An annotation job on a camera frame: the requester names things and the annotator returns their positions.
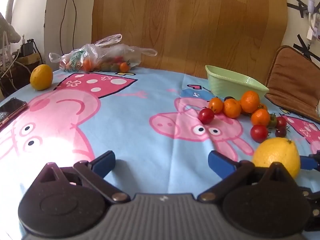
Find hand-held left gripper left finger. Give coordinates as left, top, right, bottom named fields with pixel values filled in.
left=32, top=151, right=130, bottom=203

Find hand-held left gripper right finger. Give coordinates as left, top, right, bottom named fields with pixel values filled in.
left=197, top=151, right=297, bottom=202

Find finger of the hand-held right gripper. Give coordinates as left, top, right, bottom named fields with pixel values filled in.
left=299, top=186, right=320, bottom=232
left=300, top=151, right=320, bottom=172

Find large yellow lemon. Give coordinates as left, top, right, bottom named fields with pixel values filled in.
left=252, top=137, right=301, bottom=179

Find large orange mandarin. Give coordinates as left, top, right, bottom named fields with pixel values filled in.
left=240, top=91, right=260, bottom=114

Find blue cartoon pig tablecloth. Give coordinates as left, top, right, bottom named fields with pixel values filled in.
left=0, top=66, right=320, bottom=240

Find small orange tomato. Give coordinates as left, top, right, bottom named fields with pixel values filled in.
left=209, top=97, right=224, bottom=114

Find brown chair cushion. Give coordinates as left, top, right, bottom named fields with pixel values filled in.
left=265, top=45, right=320, bottom=124

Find small yellow citrus fruit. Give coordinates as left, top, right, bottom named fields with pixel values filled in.
left=30, top=64, right=53, bottom=91

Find clear plastic bag of produce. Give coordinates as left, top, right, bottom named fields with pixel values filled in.
left=49, top=34, right=158, bottom=73

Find black tape strips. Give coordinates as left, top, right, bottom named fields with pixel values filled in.
left=294, top=34, right=320, bottom=62
left=287, top=2, right=309, bottom=18

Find white power strip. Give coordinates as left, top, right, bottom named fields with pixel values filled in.
left=306, top=14, right=320, bottom=42

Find black power adapter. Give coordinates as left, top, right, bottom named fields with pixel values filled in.
left=20, top=39, right=35, bottom=58

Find wooden board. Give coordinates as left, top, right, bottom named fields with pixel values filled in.
left=91, top=0, right=288, bottom=85

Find smartphone with rose gold frame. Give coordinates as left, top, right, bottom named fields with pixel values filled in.
left=0, top=98, right=27, bottom=128

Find black hanging cable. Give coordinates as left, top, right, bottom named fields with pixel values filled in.
left=61, top=0, right=77, bottom=55

